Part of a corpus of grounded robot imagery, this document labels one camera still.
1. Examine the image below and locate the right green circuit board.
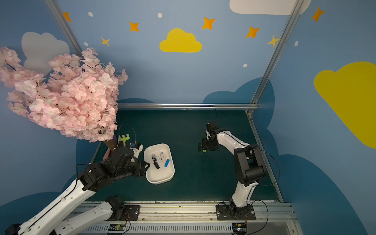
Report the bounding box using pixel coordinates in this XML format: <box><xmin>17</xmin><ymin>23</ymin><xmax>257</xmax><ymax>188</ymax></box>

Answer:
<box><xmin>232</xmin><ymin>223</ymin><xmax>247</xmax><ymax>235</ymax></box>

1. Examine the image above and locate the green toy rake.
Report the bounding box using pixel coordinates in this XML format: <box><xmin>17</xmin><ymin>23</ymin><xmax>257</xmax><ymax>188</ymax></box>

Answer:
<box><xmin>118</xmin><ymin>134</ymin><xmax>130</xmax><ymax>146</ymax></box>

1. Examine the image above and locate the pink cherry blossom tree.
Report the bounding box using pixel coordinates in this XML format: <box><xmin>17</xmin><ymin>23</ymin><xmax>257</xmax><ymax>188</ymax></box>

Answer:
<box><xmin>1</xmin><ymin>47</ymin><xmax>128</xmax><ymax>142</ymax></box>

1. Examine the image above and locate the black usb flash drive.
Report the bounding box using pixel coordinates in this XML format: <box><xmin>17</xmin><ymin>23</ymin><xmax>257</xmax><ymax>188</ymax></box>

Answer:
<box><xmin>152</xmin><ymin>157</ymin><xmax>160</xmax><ymax>169</ymax></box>

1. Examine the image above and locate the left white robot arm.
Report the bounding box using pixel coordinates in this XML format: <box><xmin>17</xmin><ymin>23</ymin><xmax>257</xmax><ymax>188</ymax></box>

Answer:
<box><xmin>5</xmin><ymin>146</ymin><xmax>150</xmax><ymax>235</ymax></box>

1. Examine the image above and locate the blue usb flash drive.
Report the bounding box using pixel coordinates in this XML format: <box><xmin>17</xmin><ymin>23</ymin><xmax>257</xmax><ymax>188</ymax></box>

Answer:
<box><xmin>164</xmin><ymin>159</ymin><xmax>170</xmax><ymax>167</ymax></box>

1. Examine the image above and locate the green circuit board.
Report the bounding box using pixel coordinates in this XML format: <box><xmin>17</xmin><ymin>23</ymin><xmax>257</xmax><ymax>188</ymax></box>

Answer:
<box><xmin>232</xmin><ymin>223</ymin><xmax>247</xmax><ymax>235</ymax></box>
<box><xmin>108</xmin><ymin>224</ymin><xmax>126</xmax><ymax>233</ymax></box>

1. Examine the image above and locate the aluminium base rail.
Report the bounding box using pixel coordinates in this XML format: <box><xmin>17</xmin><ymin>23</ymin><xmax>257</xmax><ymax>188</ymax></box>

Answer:
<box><xmin>49</xmin><ymin>201</ymin><xmax>305</xmax><ymax>235</ymax></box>

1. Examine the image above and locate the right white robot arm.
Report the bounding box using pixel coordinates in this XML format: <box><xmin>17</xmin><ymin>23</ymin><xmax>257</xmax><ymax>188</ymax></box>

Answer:
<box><xmin>199</xmin><ymin>129</ymin><xmax>267</xmax><ymax>209</ymax></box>

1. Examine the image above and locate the white oval storage box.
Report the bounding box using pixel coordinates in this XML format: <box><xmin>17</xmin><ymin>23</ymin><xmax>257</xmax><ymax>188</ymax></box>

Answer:
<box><xmin>144</xmin><ymin>144</ymin><xmax>175</xmax><ymax>185</ymax></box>

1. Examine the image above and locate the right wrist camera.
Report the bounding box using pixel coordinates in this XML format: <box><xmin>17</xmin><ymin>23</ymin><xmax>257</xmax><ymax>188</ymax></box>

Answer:
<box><xmin>206</xmin><ymin>121</ymin><xmax>218</xmax><ymax>139</ymax></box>

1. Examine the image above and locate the left green circuit board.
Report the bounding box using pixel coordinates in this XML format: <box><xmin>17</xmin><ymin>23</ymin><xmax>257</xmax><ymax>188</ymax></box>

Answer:
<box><xmin>108</xmin><ymin>224</ymin><xmax>126</xmax><ymax>233</ymax></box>

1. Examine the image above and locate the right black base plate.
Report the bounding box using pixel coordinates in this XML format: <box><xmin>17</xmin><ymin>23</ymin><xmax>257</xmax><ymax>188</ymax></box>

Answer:
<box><xmin>215</xmin><ymin>202</ymin><xmax>256</xmax><ymax>221</ymax></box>

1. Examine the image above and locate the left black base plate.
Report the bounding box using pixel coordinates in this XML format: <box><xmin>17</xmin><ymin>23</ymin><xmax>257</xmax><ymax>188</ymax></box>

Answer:
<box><xmin>108</xmin><ymin>204</ymin><xmax>141</xmax><ymax>221</ymax></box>

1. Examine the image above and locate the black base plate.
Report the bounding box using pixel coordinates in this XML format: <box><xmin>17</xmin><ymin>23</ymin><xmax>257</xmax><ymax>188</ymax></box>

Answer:
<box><xmin>108</xmin><ymin>204</ymin><xmax>141</xmax><ymax>221</ymax></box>
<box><xmin>215</xmin><ymin>202</ymin><xmax>256</xmax><ymax>221</ymax></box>

